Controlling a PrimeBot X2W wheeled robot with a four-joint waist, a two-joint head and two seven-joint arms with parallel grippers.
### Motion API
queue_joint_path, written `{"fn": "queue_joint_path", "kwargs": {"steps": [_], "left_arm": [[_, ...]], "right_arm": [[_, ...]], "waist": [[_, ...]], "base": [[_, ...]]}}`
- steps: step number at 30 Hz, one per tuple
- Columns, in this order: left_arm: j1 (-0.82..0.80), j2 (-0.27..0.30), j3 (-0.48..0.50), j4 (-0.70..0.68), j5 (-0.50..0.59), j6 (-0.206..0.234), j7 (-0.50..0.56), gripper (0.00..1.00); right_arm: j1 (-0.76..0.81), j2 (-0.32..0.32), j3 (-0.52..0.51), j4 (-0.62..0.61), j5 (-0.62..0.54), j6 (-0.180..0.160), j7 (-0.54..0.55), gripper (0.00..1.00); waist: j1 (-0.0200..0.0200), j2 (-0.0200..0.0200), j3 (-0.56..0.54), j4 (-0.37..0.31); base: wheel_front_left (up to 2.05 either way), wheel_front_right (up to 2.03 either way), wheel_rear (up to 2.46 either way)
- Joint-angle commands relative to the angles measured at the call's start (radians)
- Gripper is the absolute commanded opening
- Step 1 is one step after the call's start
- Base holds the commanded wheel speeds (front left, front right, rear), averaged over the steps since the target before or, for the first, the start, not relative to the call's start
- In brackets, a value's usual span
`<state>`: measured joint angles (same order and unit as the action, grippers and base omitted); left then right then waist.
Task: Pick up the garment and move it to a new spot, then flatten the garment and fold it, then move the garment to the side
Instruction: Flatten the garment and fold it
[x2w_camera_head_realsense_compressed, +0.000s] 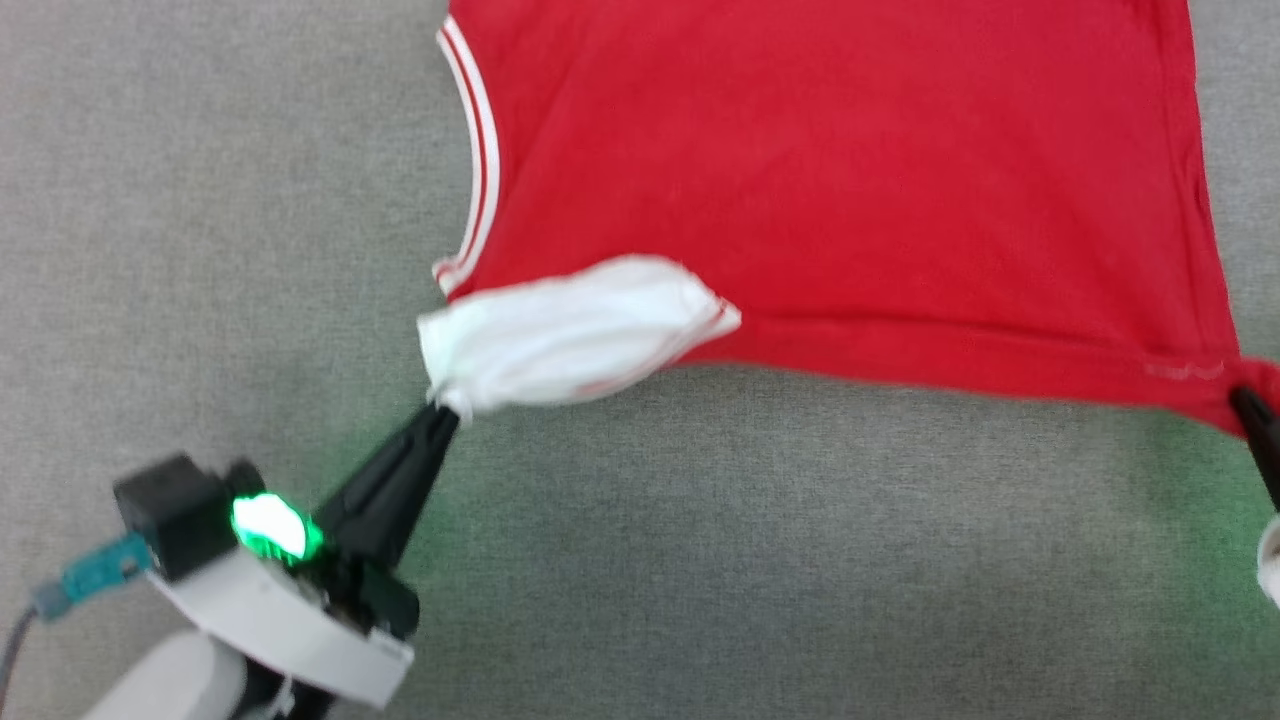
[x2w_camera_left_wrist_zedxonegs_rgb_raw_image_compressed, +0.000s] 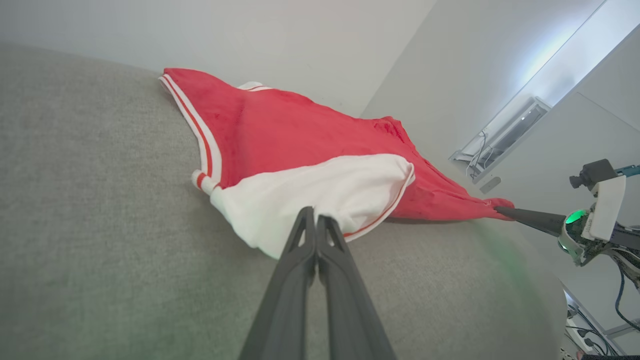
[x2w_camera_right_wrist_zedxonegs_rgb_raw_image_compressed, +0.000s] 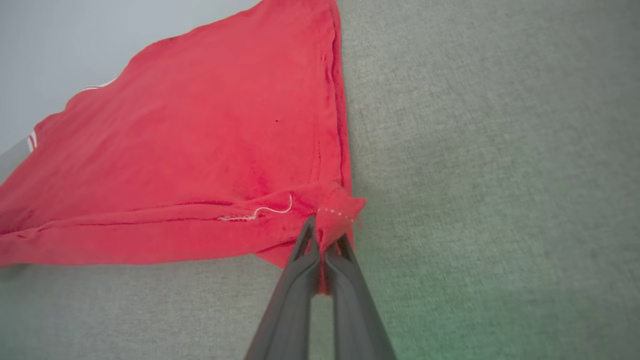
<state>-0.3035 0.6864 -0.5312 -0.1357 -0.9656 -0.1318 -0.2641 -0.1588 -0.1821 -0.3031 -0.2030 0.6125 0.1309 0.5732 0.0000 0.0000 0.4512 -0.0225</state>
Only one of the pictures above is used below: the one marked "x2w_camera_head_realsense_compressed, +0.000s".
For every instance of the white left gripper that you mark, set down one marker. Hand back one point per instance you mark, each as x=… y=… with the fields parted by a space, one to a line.
x=300 y=620

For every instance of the red garment with white trim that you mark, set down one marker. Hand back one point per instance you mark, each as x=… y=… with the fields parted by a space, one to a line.
x=820 y=180

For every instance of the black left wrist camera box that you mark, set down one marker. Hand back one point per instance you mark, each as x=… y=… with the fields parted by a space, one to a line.
x=180 y=510

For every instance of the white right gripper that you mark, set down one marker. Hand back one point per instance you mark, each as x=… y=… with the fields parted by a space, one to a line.
x=1271 y=560

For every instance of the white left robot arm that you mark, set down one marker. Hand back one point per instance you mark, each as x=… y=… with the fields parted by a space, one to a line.
x=170 y=680

